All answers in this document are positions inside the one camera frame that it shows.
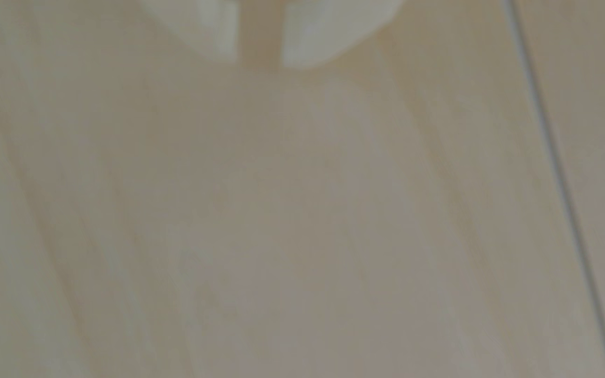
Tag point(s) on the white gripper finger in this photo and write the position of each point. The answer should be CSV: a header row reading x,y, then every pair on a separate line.
x,y
329,26
197,23

